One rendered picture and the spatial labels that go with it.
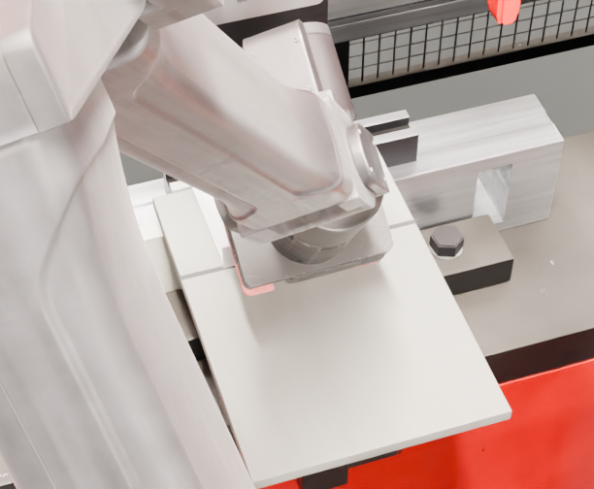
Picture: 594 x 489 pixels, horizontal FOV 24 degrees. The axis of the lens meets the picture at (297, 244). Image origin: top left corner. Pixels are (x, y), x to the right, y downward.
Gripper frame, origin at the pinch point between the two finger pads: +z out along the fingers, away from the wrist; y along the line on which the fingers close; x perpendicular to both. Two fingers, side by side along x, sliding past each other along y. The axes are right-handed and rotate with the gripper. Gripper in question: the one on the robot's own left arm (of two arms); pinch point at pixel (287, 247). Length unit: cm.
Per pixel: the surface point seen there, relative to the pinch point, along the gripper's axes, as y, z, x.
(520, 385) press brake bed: -18.5, 15.0, 13.8
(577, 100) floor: -88, 141, -34
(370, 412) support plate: -1.1, -5.8, 12.9
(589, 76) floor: -93, 144, -39
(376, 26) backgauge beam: -19.8, 28.1, -22.8
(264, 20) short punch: -1.9, -5.3, -15.1
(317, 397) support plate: 1.8, -4.7, 11.0
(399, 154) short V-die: -12.4, 8.2, -6.2
